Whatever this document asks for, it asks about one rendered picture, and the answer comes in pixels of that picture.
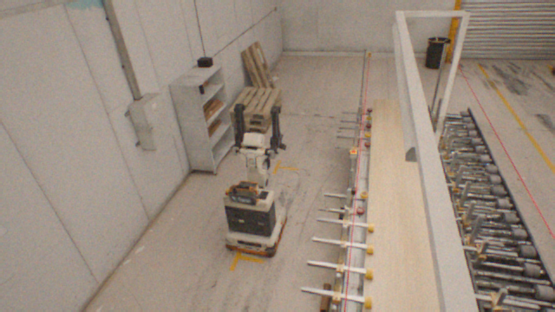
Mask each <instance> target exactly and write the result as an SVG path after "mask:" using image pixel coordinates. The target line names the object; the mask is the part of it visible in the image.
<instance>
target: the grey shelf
mask: <svg viewBox="0 0 555 312"><path fill-rule="evenodd" d="M220 72H222V73H220ZM187 76H188V77H187ZM191 76H199V77H191ZM222 78H224V79H222ZM205 80H207V81H208V83H207V84H206V86H205V87H204V91H205V93H204V94H201V93H200V91H199V85H200V84H202V83H203V82H204V81H205ZM168 85H169V89H170V93H171V96H172V100H173V103H174V106H175V111H176V114H177V117H178V121H179V125H180V131H181V135H182V139H183V142H184V146H185V147H186V152H187V156H188V160H189V164H190V167H191V173H194V171H193V169H200V170H201V171H208V172H212V171H213V175H215V176H216V175H217V173H216V167H217V165H218V163H219V162H220V161H221V160H222V159H223V158H224V156H225V154H226V153H227V152H228V150H229V149H230V147H231V146H232V144H233V146H234V144H235V140H234V135H233V129H232V123H231V117H230V112H229V106H228V101H227V93H226V88H225V77H224V70H223V65H218V64H213V66H212V67H210V68H199V65H198V64H196V65H195V66H193V67H192V68H190V69H189V70H188V71H186V72H185V73H183V75H182V76H180V77H179V78H178V79H176V80H175V81H172V82H171V83H169V84H168ZM224 90H225V91H224ZM195 93H196V94H195ZM217 99H218V100H219V101H222V102H223V103H224V105H223V106H222V107H220V108H219V110H218V111H217V112H216V113H215V114H214V115H213V116H212V117H211V118H210V119H208V120H207V121H206V120H205V116H204V111H203V105H204V104H205V103H206V102H207V101H209V100H213V101H215V100H217ZM225 101H227V102H225ZM226 106H227V107H226ZM227 112H228V113H227ZM202 117H203V118H202ZM201 118H202V119H201ZM228 118H229V119H228ZM217 120H221V122H222V124H221V125H219V126H218V128H217V129H216V130H215V132H214V133H213V135H212V137H211V138H208V132H207V127H208V126H210V125H211V124H212V123H213V122H214V123H216V122H217ZM230 129H231V130H230ZM231 135H233V136H231Z"/></svg>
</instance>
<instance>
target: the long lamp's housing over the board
mask: <svg viewBox="0 0 555 312"><path fill-rule="evenodd" d="M392 31H393V39H394V48H395V65H396V75H397V84H398V94H399V103H400V113H402V130H403V139H404V149H405V161H406V162H416V163H417V157H416V150H415V139H414V133H412V127H411V119H410V114H409V107H408V96H407V89H406V83H405V77H404V70H403V65H402V52H400V46H399V40H398V33H397V28H396V23H394V24H393V27H392Z"/></svg>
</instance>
